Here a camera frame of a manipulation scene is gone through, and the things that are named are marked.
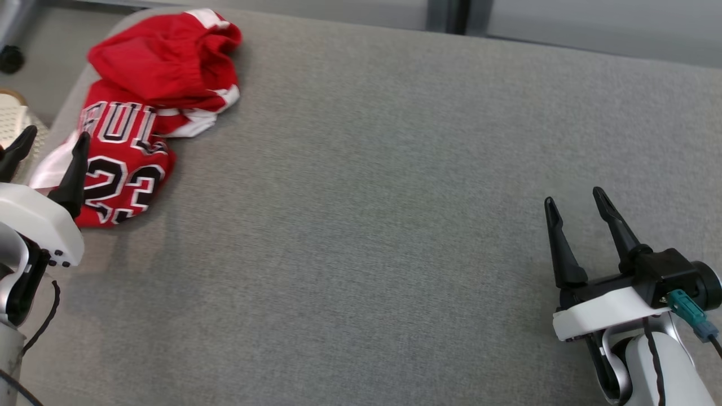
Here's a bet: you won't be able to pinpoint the red Bulls basketball jersey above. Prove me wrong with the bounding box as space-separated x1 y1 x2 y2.
29 79 177 228

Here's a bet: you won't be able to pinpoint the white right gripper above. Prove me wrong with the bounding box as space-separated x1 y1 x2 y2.
544 187 672 342

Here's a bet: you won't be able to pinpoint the grey fabric sofa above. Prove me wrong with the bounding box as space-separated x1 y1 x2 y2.
11 6 722 406

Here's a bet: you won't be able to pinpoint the teal right camera connector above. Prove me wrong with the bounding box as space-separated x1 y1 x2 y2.
666 290 720 343

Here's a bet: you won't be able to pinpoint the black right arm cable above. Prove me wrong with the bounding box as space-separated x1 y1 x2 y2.
642 317 722 406

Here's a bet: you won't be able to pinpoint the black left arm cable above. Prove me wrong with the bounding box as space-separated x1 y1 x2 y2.
0 280 61 406

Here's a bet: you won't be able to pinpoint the red shorts with white stripes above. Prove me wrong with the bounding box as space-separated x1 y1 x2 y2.
87 8 243 139

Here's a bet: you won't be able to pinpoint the black round object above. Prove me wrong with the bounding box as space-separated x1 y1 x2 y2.
0 44 26 75

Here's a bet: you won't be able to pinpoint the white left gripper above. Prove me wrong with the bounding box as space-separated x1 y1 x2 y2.
0 125 91 268

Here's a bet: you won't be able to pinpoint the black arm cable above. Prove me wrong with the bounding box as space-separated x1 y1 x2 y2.
642 317 722 406
0 280 61 406

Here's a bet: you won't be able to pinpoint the grey metal partition post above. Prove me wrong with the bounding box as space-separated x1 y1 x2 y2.
426 0 488 36

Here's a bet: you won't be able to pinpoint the white perforated laundry basket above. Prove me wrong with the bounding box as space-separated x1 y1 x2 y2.
0 89 51 187

